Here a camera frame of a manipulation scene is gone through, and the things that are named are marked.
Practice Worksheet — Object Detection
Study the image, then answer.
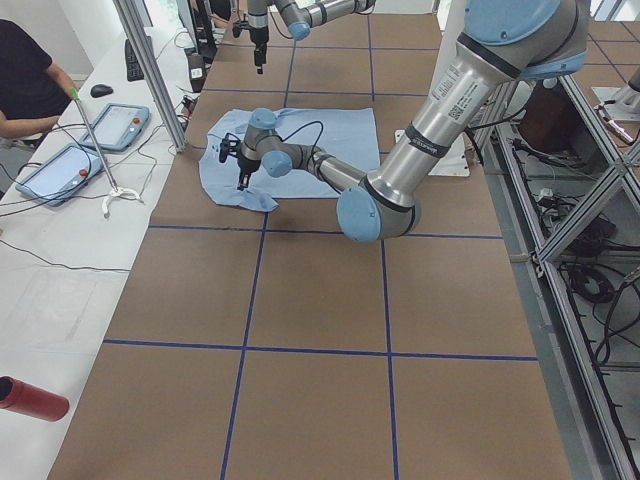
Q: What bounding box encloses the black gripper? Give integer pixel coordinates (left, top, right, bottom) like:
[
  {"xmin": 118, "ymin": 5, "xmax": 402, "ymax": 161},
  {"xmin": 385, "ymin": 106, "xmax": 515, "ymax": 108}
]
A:
[
  {"xmin": 236, "ymin": 151, "xmax": 259, "ymax": 191},
  {"xmin": 250, "ymin": 27, "xmax": 268, "ymax": 74}
]

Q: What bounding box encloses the light blue t-shirt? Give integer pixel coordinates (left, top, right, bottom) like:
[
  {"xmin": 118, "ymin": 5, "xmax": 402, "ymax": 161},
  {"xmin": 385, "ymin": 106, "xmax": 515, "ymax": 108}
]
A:
[{"xmin": 199, "ymin": 108, "xmax": 380, "ymax": 212}]

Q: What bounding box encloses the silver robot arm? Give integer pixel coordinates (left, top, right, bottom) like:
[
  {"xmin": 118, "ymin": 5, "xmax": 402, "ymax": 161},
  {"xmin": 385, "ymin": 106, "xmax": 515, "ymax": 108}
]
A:
[
  {"xmin": 231, "ymin": 1, "xmax": 590, "ymax": 242},
  {"xmin": 247, "ymin": 0, "xmax": 376, "ymax": 75}
]

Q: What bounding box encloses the black power adapter box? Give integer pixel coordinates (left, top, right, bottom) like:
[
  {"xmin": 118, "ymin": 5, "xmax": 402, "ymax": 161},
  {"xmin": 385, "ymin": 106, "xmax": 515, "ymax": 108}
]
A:
[{"xmin": 187, "ymin": 53, "xmax": 206, "ymax": 93}]

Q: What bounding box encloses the black keyboard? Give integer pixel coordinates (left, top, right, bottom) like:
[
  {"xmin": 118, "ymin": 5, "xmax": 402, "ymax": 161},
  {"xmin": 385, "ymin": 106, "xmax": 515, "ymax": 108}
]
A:
[{"xmin": 124, "ymin": 39, "xmax": 144, "ymax": 82}]

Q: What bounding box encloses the far blue teach pendant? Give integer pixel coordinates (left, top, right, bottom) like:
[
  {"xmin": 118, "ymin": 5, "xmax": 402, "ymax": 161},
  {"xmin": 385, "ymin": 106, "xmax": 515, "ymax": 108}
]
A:
[{"xmin": 91, "ymin": 103, "xmax": 150, "ymax": 152}]

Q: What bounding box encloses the blue teach pendant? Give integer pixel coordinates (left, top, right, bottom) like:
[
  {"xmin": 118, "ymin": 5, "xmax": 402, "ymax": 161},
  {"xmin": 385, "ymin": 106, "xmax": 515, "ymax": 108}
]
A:
[
  {"xmin": 91, "ymin": 103, "xmax": 150, "ymax": 152},
  {"xmin": 15, "ymin": 144, "xmax": 103, "ymax": 207}
]

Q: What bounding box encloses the black computer mouse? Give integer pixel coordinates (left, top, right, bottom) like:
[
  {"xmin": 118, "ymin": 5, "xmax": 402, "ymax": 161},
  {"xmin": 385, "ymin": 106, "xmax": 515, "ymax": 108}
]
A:
[{"xmin": 90, "ymin": 84, "xmax": 114, "ymax": 98}]

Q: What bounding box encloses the near blue teach pendant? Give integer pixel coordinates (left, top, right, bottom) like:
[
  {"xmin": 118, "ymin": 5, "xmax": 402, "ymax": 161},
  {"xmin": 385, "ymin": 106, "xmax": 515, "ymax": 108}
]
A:
[{"xmin": 15, "ymin": 144, "xmax": 103, "ymax": 207}]

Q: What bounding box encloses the silver reacher grabber stick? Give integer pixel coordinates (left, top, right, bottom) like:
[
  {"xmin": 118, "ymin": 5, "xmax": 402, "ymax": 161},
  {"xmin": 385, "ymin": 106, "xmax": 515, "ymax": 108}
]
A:
[{"xmin": 69, "ymin": 87, "xmax": 143, "ymax": 219}]

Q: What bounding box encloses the person in black shirt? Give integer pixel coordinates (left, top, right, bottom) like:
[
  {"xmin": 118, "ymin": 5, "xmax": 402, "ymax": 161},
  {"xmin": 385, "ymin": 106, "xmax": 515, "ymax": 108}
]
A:
[{"xmin": 1, "ymin": 19, "xmax": 76, "ymax": 139}]

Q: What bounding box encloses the red cylinder bottle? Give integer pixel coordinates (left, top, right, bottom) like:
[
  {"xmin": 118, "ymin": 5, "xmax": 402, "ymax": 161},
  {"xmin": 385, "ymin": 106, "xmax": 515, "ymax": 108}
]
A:
[{"xmin": 1, "ymin": 376, "xmax": 70, "ymax": 422}]

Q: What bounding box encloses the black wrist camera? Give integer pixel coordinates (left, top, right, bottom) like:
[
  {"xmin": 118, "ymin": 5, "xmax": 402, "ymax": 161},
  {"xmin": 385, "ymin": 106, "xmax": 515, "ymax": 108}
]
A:
[
  {"xmin": 232, "ymin": 16, "xmax": 250, "ymax": 38},
  {"xmin": 218, "ymin": 132, "xmax": 241, "ymax": 163}
]

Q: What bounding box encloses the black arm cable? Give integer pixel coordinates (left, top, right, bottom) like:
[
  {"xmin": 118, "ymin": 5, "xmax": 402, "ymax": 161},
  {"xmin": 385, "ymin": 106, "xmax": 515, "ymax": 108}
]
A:
[{"xmin": 277, "ymin": 120, "xmax": 325, "ymax": 151}]

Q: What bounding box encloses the aluminium frame post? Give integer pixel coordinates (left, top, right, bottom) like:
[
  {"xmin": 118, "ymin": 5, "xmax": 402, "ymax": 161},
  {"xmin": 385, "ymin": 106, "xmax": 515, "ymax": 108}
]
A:
[{"xmin": 113, "ymin": 0, "xmax": 187, "ymax": 153}]

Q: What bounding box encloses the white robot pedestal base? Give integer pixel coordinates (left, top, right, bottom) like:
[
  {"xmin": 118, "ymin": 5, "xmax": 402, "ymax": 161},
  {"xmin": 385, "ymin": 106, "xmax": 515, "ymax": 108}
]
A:
[{"xmin": 394, "ymin": 0, "xmax": 471, "ymax": 177}]

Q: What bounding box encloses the aluminium frame rack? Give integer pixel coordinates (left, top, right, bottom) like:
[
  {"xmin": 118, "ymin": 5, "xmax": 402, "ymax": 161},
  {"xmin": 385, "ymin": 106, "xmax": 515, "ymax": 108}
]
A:
[{"xmin": 484, "ymin": 77, "xmax": 639, "ymax": 479}]

